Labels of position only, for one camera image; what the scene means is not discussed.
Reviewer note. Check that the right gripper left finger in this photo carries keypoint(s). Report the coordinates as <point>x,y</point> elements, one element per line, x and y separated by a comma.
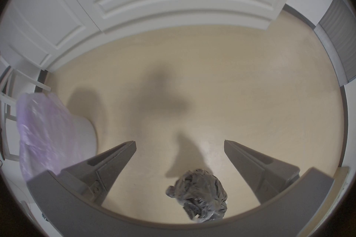
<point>108,166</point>

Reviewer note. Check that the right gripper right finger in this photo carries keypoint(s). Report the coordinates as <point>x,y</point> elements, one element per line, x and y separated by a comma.
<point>256,169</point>

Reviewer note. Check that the purple plastic bag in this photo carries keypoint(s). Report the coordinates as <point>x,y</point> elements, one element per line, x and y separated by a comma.
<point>41,130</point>

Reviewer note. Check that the crumpled black plastic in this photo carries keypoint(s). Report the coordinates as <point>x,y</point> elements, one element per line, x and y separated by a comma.
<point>200,191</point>

